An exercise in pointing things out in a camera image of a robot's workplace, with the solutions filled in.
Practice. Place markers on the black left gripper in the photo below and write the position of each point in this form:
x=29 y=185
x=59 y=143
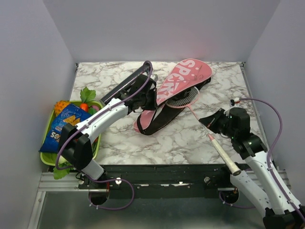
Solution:
x=153 y=92

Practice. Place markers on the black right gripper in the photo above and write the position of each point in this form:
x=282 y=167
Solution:
x=210 y=121

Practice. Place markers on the black shuttlecock tube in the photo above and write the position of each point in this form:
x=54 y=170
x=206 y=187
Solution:
x=145 y=68

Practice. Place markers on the pink badminton racket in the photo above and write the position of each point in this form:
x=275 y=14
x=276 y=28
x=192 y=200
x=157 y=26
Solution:
x=186 y=99

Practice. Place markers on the pink racket bag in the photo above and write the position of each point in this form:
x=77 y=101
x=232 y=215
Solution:
x=186 y=74

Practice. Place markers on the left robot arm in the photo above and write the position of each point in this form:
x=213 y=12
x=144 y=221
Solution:
x=136 y=91

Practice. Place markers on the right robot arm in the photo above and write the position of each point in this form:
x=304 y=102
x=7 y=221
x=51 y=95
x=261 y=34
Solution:
x=279 y=208

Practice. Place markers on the orange toy carrot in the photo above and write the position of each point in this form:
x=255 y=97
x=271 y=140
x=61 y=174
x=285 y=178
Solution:
x=84 y=107

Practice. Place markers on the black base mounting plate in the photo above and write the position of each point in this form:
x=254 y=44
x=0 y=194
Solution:
x=162 y=181

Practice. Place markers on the orange toy pineapple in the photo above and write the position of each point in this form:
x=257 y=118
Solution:
x=59 y=106

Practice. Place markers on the white toy onion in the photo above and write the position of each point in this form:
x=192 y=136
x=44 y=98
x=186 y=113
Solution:
x=62 y=160

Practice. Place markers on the green plastic tray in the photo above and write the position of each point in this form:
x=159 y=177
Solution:
x=72 y=114

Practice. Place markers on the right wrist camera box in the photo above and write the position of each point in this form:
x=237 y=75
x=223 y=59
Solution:
x=234 y=101

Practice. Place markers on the aluminium rail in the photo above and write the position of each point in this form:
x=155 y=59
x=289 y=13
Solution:
x=67 y=184
x=284 y=177

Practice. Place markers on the left aluminium rail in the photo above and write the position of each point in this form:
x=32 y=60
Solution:
x=67 y=184

